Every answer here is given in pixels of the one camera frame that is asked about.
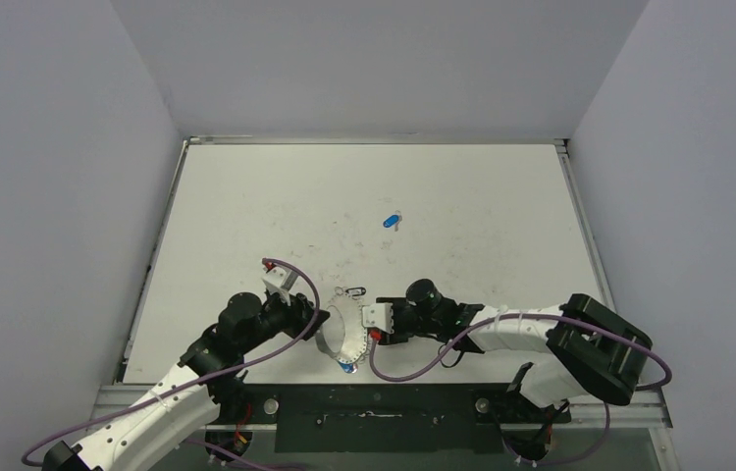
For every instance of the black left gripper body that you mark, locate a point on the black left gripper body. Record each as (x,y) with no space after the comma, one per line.
(282,317)

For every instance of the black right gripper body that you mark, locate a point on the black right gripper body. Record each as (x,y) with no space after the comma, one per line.
(395,319)

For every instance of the blue key tag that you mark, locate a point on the blue key tag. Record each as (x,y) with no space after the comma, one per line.
(393,221)
(349,368)

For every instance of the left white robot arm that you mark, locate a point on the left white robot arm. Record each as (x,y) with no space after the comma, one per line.
(195,391)

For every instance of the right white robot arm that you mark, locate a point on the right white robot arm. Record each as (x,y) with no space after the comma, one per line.
(586,348)

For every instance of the black key tag with key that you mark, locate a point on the black key tag with key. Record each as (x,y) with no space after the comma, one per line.
(355,291)

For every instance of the blue key tag on plate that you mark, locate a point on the blue key tag on plate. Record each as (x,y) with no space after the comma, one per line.
(349,368)

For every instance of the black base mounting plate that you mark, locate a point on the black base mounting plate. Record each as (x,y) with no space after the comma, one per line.
(381,418)

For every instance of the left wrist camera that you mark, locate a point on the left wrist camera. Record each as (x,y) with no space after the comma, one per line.
(278,280)

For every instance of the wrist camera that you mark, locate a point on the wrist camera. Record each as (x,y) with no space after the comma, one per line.
(378,316)
(278,280)

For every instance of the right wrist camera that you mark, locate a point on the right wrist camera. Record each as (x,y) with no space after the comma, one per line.
(378,316)

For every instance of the aluminium table frame rail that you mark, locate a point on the aluminium table frame rail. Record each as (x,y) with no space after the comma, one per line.
(647,409)

